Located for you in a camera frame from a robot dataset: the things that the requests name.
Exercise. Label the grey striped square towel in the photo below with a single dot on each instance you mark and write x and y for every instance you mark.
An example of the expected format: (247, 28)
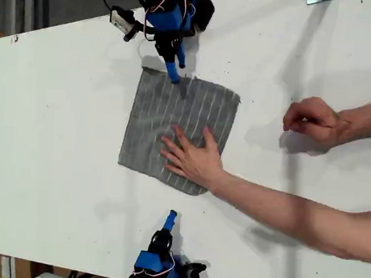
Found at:
(148, 127)

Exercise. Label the person's left hand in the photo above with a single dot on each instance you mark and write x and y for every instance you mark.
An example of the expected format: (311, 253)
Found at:
(199, 162)

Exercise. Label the person's right hand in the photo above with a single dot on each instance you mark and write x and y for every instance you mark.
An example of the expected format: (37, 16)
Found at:
(317, 119)

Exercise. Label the white grey container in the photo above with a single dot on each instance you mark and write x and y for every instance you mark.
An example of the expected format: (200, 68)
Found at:
(51, 277)

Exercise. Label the brown cardboard box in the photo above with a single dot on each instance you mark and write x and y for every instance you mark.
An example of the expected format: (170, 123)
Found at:
(22, 269)

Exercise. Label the black camera stalk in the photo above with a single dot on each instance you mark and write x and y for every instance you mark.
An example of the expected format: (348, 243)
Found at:
(140, 26)

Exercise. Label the black camera box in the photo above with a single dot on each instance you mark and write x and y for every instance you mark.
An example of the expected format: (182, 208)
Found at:
(195, 273)
(122, 20)

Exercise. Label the white bracket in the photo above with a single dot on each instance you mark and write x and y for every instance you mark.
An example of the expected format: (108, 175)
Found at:
(7, 266)

